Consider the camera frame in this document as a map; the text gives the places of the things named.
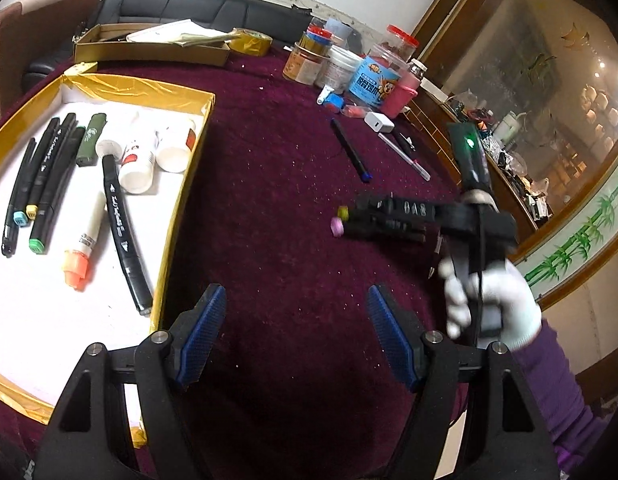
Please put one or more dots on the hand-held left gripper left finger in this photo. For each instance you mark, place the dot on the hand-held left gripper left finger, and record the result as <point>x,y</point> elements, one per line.
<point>204,330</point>

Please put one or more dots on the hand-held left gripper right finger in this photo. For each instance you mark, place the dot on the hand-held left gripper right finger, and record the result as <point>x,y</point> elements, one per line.
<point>389,335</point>

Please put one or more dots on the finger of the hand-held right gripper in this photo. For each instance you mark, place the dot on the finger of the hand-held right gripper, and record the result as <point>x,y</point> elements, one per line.
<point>389,233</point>
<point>399,208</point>

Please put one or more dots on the yellow-capped black marker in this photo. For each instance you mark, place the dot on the yellow-capped black marker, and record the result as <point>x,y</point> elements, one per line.
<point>344,212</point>
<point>51,160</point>

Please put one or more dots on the pink-capped black marker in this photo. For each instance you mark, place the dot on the pink-capped black marker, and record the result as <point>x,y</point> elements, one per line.
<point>337,226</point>

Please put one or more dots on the plain black marker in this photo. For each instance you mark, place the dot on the plain black marker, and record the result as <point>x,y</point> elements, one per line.
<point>124,235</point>

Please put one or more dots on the gold-rimmed white tray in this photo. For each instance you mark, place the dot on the gold-rimmed white tray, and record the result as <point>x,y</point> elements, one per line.
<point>64,340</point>

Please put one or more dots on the orange-capped marker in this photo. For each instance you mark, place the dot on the orange-capped marker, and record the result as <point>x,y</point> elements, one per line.
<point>84,240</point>

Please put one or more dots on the white bottle red label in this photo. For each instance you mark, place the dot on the white bottle red label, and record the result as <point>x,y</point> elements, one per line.
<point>138,160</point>

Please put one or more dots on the green-capped black marker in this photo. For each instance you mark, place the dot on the green-capped black marker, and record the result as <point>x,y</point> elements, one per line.
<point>54,195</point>

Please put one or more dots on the white cylindrical cap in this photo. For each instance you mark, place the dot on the white cylindrical cap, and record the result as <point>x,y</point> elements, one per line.
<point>109,148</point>

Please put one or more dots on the olive green lighter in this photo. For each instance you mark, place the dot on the olive green lighter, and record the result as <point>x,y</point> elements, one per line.
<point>91,140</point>

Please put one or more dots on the clear gel pen black grip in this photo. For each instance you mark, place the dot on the clear gel pen black grip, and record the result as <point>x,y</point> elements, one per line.
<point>19,195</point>

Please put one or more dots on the teal-capped black marker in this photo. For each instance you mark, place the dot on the teal-capped black marker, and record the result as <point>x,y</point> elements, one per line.
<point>36,170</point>

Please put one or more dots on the person's right forearm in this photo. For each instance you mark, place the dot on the person's right forearm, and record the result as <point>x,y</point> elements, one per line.
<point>559,400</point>

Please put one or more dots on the person's right hand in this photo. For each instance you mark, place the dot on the person's right hand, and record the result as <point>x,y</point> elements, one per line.
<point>519,305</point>

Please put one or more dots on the white pen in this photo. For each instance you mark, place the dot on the white pen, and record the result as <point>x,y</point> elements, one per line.
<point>404,156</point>

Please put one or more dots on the pile of clutter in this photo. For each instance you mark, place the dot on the pile of clutter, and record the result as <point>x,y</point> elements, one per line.
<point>509,170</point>

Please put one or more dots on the blue-capped black marker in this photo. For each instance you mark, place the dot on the blue-capped black marker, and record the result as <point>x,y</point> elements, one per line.
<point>351,150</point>

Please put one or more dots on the white charger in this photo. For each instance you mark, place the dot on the white charger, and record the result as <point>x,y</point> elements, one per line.
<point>380,122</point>

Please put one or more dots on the bamboo print panel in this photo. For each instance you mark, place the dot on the bamboo print panel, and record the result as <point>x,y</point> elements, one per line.
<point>584,235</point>

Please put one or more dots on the red lighter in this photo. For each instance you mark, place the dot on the red lighter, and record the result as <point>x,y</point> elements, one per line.
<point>355,110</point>

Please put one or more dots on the white kettle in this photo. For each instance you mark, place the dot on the white kettle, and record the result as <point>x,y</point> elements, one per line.
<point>509,127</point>

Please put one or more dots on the pink cup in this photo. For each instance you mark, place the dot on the pink cup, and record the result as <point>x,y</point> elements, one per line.
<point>404,92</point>

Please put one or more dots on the blue label snack jar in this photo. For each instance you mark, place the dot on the blue label snack jar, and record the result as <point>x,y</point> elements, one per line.
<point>374,85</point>

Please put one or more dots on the white plastic jar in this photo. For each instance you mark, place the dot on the white plastic jar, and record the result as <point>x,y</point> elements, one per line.
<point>341,70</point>

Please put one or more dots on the red-lid clear jar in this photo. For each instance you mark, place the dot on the red-lid clear jar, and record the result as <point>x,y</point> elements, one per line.
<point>399,42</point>

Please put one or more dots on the brown clear jar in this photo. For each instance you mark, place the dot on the brown clear jar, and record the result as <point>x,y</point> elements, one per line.
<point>304,67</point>

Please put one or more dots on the toothpick holder red lid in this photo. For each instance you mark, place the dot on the toothpick holder red lid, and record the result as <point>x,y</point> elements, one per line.
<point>319,37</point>

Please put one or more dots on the wooden cabinet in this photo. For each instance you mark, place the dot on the wooden cabinet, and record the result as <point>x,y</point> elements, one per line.
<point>539,45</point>

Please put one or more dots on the yellow tape roll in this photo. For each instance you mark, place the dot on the yellow tape roll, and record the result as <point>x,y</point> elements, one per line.
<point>251,42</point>

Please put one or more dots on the cardboard box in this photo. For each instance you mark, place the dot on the cardboard box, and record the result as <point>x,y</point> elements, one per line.
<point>149,52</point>

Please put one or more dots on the black sofa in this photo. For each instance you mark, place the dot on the black sofa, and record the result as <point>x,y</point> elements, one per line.
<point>199,7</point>

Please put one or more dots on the brown chair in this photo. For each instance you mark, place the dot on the brown chair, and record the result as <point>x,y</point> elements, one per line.
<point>34,25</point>

